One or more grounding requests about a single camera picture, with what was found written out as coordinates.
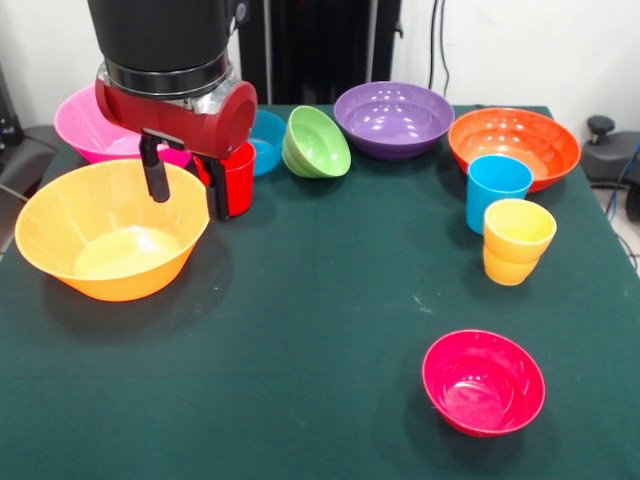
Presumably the blue bowl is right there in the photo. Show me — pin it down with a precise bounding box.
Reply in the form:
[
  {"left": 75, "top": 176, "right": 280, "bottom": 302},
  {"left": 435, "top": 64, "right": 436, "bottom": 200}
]
[{"left": 248, "top": 109, "right": 289, "bottom": 177}]

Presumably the dark green tablecloth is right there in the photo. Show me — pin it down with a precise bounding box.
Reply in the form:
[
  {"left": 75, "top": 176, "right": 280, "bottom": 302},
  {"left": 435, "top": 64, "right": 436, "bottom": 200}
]
[{"left": 0, "top": 103, "right": 640, "bottom": 480}]

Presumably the black pedestal foot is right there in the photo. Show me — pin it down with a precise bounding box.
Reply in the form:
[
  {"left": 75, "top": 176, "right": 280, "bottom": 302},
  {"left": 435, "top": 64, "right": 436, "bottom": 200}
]
[
  {"left": 0, "top": 124, "right": 61, "bottom": 201},
  {"left": 581, "top": 114, "right": 640, "bottom": 187}
]

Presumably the black hanging cable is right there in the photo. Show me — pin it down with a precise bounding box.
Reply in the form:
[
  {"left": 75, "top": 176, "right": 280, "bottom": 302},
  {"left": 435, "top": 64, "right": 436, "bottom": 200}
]
[{"left": 428, "top": 0, "right": 454, "bottom": 99}]

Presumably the large pink bowl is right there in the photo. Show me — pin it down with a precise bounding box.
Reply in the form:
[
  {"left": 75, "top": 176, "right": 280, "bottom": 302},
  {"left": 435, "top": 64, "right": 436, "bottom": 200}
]
[{"left": 53, "top": 84, "right": 194, "bottom": 169}]

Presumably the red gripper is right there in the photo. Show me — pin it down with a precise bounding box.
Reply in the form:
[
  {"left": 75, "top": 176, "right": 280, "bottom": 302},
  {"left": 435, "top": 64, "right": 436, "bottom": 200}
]
[{"left": 94, "top": 62, "right": 259, "bottom": 221}]

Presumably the blue cable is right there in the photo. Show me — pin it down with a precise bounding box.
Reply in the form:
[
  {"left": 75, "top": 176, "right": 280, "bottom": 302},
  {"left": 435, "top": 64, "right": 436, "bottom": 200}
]
[{"left": 604, "top": 139, "right": 640, "bottom": 221}]

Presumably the large orange bowl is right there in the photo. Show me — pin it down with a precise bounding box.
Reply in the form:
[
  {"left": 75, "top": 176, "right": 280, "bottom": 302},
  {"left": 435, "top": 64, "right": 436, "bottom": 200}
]
[{"left": 13, "top": 158, "right": 212, "bottom": 303}]

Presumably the yellow cup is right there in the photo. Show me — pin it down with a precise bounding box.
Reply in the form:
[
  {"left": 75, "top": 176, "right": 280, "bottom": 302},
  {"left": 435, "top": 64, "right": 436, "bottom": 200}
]
[{"left": 482, "top": 198, "right": 558, "bottom": 287}]

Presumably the small crimson bowl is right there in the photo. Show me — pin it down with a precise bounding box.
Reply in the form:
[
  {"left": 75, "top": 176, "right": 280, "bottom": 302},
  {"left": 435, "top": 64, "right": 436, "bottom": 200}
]
[{"left": 421, "top": 328, "right": 547, "bottom": 439}]

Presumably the blue cup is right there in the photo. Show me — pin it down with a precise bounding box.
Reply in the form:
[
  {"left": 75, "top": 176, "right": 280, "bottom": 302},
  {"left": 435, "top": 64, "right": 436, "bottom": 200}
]
[{"left": 465, "top": 154, "right": 534, "bottom": 236}]

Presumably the black controller box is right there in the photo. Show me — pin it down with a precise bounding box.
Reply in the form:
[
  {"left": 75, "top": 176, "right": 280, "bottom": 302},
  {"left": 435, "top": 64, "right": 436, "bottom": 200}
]
[{"left": 0, "top": 64, "right": 22, "bottom": 149}]

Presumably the purple bowl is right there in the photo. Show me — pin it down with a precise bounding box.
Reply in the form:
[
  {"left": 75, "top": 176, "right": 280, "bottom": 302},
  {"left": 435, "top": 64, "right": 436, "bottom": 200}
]
[{"left": 333, "top": 81, "right": 456, "bottom": 161}]

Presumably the red-orange bowl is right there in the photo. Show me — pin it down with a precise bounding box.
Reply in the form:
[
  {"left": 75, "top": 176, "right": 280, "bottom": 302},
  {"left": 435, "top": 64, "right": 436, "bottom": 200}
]
[{"left": 447, "top": 107, "right": 583, "bottom": 195}]

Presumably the red cup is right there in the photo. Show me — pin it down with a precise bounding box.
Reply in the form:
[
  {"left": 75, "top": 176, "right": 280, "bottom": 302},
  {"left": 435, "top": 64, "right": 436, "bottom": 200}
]
[{"left": 192, "top": 142, "right": 257, "bottom": 219}]

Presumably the green bowl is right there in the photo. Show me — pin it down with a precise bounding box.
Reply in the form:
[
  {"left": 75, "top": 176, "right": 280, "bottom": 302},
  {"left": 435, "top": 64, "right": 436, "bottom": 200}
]
[{"left": 281, "top": 104, "right": 353, "bottom": 180}]

